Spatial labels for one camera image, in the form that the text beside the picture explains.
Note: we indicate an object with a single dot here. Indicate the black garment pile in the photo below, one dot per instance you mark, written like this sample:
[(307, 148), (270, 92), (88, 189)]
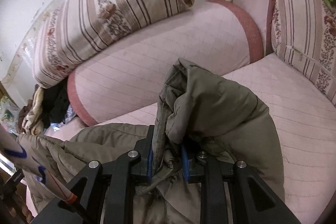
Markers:
[(55, 103)]

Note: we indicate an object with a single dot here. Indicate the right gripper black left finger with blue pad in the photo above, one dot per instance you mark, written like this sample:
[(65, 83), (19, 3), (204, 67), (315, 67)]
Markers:
[(124, 174)]

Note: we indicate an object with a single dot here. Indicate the striped floral back cushion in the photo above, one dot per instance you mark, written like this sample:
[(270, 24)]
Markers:
[(79, 29)]

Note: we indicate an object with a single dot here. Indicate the pink cylindrical bolster cushion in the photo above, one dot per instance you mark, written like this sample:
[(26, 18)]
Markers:
[(128, 75)]

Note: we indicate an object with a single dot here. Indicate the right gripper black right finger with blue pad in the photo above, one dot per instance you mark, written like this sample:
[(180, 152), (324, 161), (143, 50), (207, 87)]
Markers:
[(211, 173)]

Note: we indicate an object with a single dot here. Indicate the striped floral side cushion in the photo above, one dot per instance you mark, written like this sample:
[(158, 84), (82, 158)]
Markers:
[(303, 36)]

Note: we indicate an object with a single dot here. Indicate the olive green quilted hooded coat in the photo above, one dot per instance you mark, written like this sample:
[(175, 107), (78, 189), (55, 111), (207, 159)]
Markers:
[(197, 109)]

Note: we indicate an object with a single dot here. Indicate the beige brown patterned blanket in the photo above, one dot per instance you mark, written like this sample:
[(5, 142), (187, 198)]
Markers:
[(30, 118)]

